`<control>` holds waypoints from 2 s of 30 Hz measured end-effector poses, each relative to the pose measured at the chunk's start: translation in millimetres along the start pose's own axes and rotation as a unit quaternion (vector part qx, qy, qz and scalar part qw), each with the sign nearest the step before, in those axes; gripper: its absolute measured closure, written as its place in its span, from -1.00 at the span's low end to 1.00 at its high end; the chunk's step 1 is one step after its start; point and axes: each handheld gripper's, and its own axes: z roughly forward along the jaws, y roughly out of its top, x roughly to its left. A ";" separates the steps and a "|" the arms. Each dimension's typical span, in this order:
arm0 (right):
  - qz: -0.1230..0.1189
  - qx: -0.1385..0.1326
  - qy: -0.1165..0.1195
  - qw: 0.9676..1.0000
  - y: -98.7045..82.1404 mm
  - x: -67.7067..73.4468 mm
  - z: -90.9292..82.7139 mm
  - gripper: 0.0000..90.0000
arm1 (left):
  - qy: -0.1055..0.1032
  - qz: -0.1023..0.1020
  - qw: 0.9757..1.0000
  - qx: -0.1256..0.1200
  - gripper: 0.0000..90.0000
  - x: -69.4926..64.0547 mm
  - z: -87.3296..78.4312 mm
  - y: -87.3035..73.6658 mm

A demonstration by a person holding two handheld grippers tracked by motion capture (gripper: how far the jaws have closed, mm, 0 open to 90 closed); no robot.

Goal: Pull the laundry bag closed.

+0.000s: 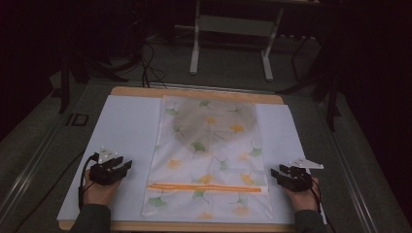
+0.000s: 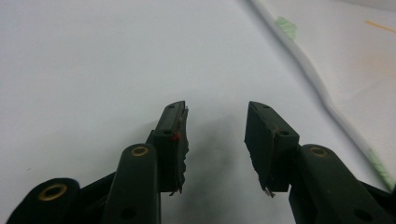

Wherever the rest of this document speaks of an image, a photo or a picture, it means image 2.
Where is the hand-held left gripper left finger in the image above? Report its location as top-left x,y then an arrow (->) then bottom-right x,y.
101,100 -> 191,224

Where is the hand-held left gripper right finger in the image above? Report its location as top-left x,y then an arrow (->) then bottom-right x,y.
244,100 -> 389,224

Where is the green tape strip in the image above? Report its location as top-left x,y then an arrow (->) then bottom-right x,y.
274,16 -> 298,41
367,147 -> 396,192

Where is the thin orange stick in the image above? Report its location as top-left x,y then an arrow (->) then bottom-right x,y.
364,20 -> 396,35

